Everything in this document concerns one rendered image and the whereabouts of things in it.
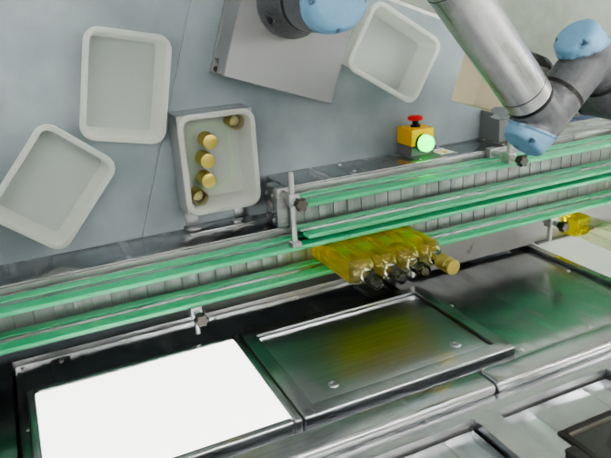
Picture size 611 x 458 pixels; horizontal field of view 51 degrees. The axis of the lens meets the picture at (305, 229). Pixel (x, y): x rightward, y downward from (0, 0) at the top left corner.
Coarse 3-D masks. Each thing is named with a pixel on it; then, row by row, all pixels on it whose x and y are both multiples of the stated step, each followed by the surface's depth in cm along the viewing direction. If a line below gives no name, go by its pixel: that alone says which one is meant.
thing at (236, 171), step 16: (224, 112) 137; (240, 112) 138; (192, 128) 142; (208, 128) 144; (224, 128) 145; (192, 144) 143; (224, 144) 146; (240, 144) 147; (256, 144) 142; (192, 160) 144; (224, 160) 147; (240, 160) 149; (256, 160) 143; (192, 176) 145; (224, 176) 149; (240, 176) 150; (256, 176) 144; (208, 192) 148; (224, 192) 150; (240, 192) 151; (256, 192) 146; (192, 208) 140; (208, 208) 142; (224, 208) 143
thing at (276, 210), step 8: (272, 184) 146; (280, 184) 146; (272, 192) 145; (272, 200) 146; (280, 200) 144; (272, 208) 146; (280, 208) 144; (272, 216) 148; (280, 216) 145; (288, 216) 146; (280, 224) 146; (288, 224) 147
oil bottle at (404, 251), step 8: (384, 232) 150; (376, 240) 146; (384, 240) 145; (392, 240) 145; (400, 240) 145; (392, 248) 141; (400, 248) 140; (408, 248) 140; (400, 256) 138; (408, 256) 138; (416, 256) 139; (400, 264) 139; (408, 272) 139
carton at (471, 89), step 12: (468, 60) 132; (468, 72) 132; (456, 84) 135; (468, 84) 131; (480, 84) 128; (456, 96) 134; (468, 96) 131; (480, 96) 129; (492, 96) 131; (480, 108) 137
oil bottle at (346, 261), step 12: (312, 252) 152; (324, 252) 145; (336, 252) 140; (348, 252) 139; (360, 252) 139; (336, 264) 140; (348, 264) 135; (360, 264) 134; (372, 264) 135; (348, 276) 136; (360, 276) 134
